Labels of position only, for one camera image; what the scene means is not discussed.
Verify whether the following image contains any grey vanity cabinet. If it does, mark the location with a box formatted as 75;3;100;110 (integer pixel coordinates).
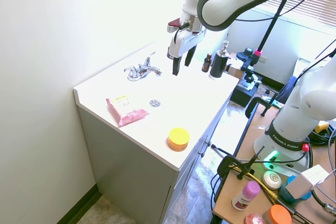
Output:
74;108;232;224

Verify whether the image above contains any yellow lid orange jar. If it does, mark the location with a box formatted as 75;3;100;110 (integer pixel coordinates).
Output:
167;127;191;153

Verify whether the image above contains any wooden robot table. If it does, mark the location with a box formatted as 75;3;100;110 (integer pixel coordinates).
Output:
212;102;336;224

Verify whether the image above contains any round white soap tin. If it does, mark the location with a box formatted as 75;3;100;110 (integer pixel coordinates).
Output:
262;170;282;190

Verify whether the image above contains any pink wipes packet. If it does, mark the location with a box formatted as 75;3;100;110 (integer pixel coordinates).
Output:
105;93;151;129

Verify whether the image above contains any black soap pump bottle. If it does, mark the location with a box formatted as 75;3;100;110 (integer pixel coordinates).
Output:
208;40;230;81

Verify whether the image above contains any brown dropper bottle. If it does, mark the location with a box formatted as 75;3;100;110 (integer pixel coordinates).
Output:
201;52;213;73

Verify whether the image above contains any pink cap deodorant stick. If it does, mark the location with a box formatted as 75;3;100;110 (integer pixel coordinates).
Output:
231;180;261;211

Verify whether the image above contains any yellow cable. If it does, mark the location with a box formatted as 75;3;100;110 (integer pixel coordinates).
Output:
227;165;279;201

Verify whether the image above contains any chrome faucet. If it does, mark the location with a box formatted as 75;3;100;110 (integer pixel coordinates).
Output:
123;52;163;82

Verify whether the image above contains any black camera stand pole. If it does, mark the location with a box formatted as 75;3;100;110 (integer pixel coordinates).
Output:
256;0;292;57

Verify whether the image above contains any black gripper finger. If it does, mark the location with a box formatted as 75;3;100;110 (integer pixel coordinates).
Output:
184;45;197;68
172;55;184;77

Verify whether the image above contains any blue cup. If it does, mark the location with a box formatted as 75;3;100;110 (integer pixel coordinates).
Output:
278;175;313;207

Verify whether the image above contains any pink round soap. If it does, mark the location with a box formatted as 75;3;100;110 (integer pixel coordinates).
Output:
244;213;266;224

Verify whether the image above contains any red wrist camera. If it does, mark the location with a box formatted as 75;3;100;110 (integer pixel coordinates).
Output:
166;17;184;34

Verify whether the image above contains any black table clamp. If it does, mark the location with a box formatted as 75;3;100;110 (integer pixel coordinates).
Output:
244;97;284;127
216;145;265;182

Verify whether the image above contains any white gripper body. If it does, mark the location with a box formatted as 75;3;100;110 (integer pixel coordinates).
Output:
166;26;207;60

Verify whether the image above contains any black equipment case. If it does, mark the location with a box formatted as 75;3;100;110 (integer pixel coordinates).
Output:
229;78;263;108

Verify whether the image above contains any white cardboard box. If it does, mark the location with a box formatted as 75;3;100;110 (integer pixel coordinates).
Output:
285;164;332;198

